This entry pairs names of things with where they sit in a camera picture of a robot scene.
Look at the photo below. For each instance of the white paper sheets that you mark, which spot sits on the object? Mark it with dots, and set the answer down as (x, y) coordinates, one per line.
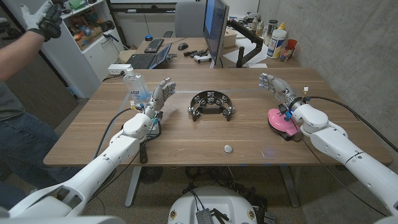
(231, 56)

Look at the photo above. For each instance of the red cup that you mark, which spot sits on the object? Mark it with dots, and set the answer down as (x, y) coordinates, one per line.
(292, 43)

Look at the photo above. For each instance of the cardboard box with tools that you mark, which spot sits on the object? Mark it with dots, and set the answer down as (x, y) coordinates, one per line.
(90, 39)

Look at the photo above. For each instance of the person's bare forearm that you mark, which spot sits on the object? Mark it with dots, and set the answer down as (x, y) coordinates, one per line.
(18, 54)

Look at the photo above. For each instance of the white power strip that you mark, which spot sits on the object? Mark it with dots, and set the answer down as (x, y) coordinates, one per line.
(118, 69)

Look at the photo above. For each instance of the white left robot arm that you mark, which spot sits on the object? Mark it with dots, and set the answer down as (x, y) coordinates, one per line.
(118, 149)

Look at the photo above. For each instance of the white game controller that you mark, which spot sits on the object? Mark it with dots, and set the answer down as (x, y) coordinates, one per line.
(202, 58)

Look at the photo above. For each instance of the black computer mouse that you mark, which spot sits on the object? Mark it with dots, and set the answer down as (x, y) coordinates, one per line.
(183, 46)

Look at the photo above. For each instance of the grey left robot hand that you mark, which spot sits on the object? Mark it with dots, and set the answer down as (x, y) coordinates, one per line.
(160, 95)

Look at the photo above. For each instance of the yellow capped bottle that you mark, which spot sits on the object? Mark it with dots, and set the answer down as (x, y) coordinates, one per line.
(282, 26)

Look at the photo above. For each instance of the grey heatsink module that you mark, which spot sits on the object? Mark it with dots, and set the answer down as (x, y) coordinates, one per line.
(203, 216)

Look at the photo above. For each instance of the black half-moon tambourine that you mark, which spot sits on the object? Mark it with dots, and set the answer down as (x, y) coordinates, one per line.
(211, 109)

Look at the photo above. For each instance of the grey office chair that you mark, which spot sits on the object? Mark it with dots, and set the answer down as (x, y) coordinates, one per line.
(189, 18)

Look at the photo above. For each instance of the white table leg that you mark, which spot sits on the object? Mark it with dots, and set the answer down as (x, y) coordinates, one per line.
(133, 186)
(289, 186)

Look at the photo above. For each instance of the black computer monitor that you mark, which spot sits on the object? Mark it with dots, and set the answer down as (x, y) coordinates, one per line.
(214, 28)

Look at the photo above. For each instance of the pink mini waffle maker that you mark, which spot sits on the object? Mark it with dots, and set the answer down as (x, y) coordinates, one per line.
(280, 123)

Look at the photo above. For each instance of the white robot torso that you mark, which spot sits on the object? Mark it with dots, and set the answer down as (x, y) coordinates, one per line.
(224, 202)

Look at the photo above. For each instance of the person in blue jeans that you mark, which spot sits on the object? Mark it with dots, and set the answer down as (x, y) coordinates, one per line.
(25, 140)

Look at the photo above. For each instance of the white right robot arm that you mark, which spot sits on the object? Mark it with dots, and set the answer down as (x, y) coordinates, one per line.
(335, 140)

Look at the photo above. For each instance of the beige box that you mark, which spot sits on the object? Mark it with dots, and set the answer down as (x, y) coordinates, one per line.
(230, 39)

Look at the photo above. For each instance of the black round floor fan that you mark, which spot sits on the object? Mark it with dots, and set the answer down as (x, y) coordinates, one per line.
(150, 175)

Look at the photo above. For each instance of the clear drinking glass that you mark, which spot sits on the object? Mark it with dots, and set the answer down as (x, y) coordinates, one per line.
(285, 53)

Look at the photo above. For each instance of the black handheld controllers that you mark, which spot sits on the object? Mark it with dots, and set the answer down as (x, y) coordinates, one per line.
(191, 53)

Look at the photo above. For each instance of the blue round button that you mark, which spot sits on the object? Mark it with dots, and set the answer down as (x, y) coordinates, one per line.
(148, 38)

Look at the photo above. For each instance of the open black laptop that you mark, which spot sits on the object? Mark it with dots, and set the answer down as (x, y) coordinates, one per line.
(143, 60)

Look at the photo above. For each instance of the black keyboard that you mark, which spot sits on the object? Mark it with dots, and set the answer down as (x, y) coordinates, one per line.
(154, 45)

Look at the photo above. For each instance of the green box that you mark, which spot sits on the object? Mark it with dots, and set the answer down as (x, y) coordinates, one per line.
(76, 3)

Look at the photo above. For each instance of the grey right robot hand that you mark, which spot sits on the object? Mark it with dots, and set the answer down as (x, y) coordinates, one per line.
(281, 88)

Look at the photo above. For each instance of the person's gloved hand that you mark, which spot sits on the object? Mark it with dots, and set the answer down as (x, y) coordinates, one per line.
(40, 18)

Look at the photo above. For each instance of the dark lidded jar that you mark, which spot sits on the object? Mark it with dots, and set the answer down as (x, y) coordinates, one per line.
(271, 31)

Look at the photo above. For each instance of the clear hand sanitizer bottle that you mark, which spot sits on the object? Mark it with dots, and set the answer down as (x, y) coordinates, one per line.
(136, 87)

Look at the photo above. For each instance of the white shelf cabinet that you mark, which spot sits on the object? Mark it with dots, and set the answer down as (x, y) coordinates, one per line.
(93, 59)

